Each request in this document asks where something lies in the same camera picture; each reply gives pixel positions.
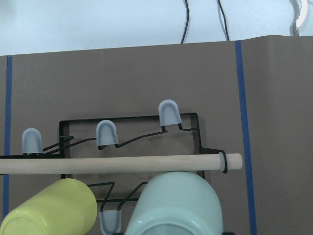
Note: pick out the light green cup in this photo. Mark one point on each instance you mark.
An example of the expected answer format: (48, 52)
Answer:
(177, 203)

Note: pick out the yellow cup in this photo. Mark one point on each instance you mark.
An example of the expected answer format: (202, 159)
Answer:
(67, 207)

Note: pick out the black wire cup rack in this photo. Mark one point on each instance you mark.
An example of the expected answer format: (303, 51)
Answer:
(115, 158)

